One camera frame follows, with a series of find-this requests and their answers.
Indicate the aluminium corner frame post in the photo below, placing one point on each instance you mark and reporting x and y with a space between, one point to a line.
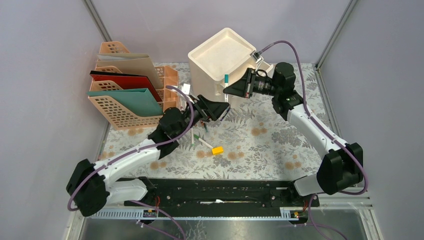
90 7

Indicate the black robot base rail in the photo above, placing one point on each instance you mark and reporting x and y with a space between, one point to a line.
210 198

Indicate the peach plastic file organizer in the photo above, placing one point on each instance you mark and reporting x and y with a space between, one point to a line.
119 116

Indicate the red ring binder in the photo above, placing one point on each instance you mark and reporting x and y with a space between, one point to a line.
109 81

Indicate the teal folder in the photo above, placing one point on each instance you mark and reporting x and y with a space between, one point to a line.
139 101

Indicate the green marker upright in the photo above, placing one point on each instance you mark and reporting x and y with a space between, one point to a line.
192 137

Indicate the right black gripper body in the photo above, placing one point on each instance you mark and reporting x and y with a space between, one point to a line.
258 85

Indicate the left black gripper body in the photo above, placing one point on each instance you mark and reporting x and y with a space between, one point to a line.
202 114

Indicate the yellow eraser block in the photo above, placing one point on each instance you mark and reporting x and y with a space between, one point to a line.
217 150

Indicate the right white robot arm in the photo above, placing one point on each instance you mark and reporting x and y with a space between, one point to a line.
342 162

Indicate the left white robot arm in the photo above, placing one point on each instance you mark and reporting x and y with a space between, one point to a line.
92 186

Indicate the floral table mat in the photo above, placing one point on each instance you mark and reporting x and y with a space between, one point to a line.
257 143

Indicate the green capped white marker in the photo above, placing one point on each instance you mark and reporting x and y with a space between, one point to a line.
203 141

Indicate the beige notebook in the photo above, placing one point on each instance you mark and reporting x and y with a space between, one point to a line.
132 63

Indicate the white three-drawer cabinet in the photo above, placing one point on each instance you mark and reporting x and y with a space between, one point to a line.
225 53

